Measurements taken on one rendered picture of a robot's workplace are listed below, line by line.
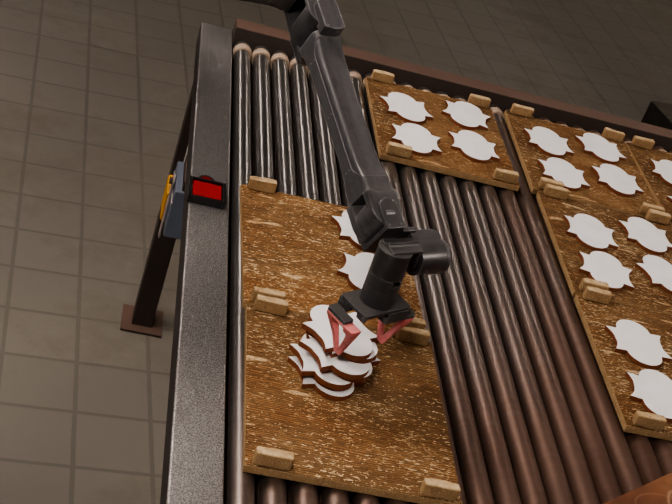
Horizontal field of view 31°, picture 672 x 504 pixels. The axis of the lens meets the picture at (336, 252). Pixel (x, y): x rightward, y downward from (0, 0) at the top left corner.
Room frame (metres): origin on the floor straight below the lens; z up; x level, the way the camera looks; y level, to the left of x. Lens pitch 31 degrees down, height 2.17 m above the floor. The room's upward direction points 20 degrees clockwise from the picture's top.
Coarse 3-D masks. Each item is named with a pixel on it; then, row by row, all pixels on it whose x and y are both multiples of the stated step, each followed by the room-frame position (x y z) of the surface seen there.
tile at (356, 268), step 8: (344, 256) 2.02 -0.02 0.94; (352, 256) 2.02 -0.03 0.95; (360, 256) 2.03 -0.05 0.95; (368, 256) 2.04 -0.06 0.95; (352, 264) 1.99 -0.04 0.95; (360, 264) 2.00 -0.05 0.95; (368, 264) 2.01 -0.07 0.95; (344, 272) 1.96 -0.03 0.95; (352, 272) 1.96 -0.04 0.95; (360, 272) 1.97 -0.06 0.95; (352, 280) 1.94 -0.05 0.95; (360, 280) 1.95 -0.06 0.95; (352, 288) 1.93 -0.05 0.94; (360, 288) 1.92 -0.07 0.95
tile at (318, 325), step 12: (312, 312) 1.69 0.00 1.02; (324, 312) 1.70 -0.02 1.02; (312, 324) 1.66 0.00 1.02; (324, 324) 1.67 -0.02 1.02; (360, 324) 1.71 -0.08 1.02; (324, 336) 1.64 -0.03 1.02; (360, 336) 1.67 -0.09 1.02; (372, 336) 1.68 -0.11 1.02; (324, 348) 1.61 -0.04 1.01; (348, 348) 1.63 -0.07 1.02; (360, 348) 1.64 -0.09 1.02; (372, 348) 1.65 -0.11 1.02; (360, 360) 1.62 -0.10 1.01
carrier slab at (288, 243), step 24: (240, 192) 2.13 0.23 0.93; (264, 192) 2.16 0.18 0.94; (240, 216) 2.05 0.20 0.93; (264, 216) 2.07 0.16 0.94; (288, 216) 2.10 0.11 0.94; (312, 216) 2.13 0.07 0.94; (240, 240) 1.97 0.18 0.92; (264, 240) 1.98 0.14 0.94; (288, 240) 2.01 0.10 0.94; (312, 240) 2.04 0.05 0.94; (336, 240) 2.08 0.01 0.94; (264, 264) 1.90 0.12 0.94; (288, 264) 1.93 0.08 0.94; (312, 264) 1.96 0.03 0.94; (336, 264) 1.99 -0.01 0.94; (288, 288) 1.85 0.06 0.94; (312, 288) 1.88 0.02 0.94; (336, 288) 1.91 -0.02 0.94; (408, 288) 2.00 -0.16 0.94
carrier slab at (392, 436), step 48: (288, 336) 1.71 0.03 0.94; (288, 384) 1.59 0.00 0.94; (384, 384) 1.68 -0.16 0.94; (432, 384) 1.72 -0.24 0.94; (288, 432) 1.47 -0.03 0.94; (336, 432) 1.51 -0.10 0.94; (384, 432) 1.55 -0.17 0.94; (432, 432) 1.60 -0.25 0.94; (336, 480) 1.40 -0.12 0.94; (384, 480) 1.44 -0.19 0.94
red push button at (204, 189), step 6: (198, 186) 2.10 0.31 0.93; (204, 186) 2.11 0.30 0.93; (210, 186) 2.12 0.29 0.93; (216, 186) 2.13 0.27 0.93; (192, 192) 2.08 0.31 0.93; (198, 192) 2.08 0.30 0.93; (204, 192) 2.09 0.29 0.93; (210, 192) 2.10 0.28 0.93; (216, 192) 2.10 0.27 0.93; (216, 198) 2.08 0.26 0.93
